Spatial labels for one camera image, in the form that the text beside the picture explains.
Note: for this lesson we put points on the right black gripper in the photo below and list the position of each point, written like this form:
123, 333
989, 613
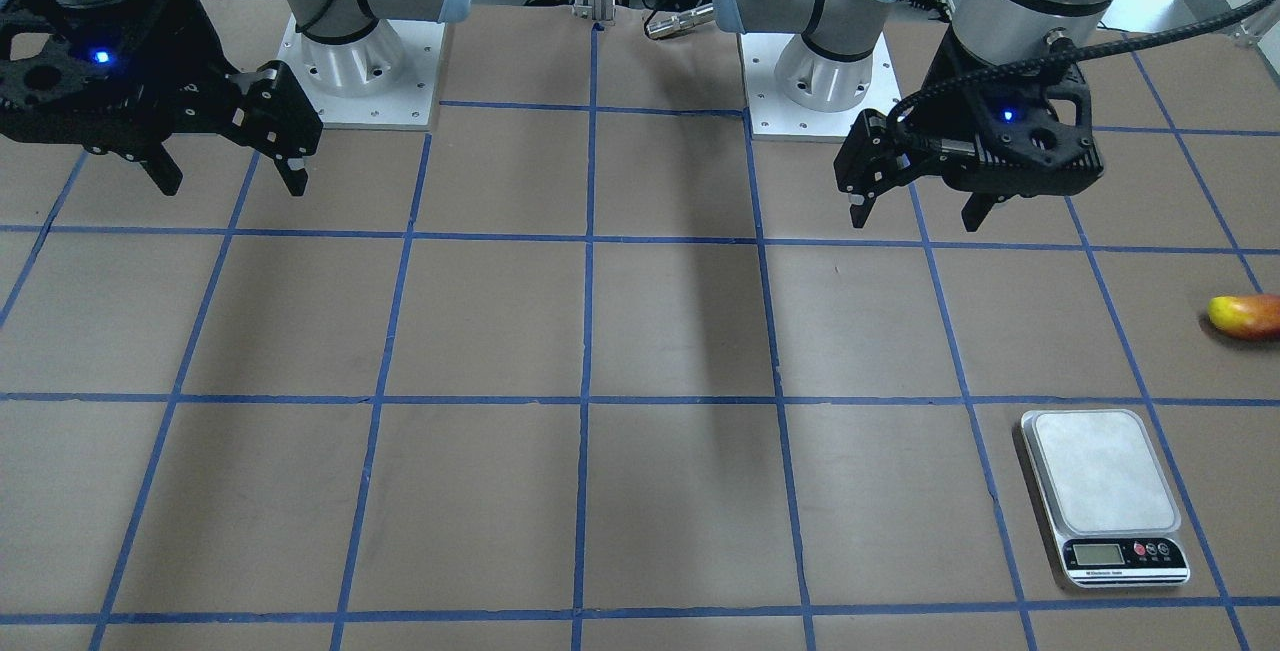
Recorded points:
188, 43

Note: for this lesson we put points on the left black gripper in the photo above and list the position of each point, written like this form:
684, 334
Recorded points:
951, 74

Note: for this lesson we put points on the red yellow mango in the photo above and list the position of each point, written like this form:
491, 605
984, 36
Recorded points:
1249, 318

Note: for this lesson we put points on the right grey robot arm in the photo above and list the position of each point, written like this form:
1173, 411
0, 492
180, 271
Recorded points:
333, 22

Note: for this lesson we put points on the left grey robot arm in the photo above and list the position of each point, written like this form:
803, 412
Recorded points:
826, 62

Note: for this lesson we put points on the silver metal cylinder connector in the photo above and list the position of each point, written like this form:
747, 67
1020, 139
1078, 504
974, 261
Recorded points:
680, 22

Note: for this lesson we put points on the silver digital kitchen scale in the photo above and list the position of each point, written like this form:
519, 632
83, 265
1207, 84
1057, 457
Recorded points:
1111, 517

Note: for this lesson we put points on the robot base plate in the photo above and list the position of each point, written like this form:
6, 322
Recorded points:
775, 117
420, 81

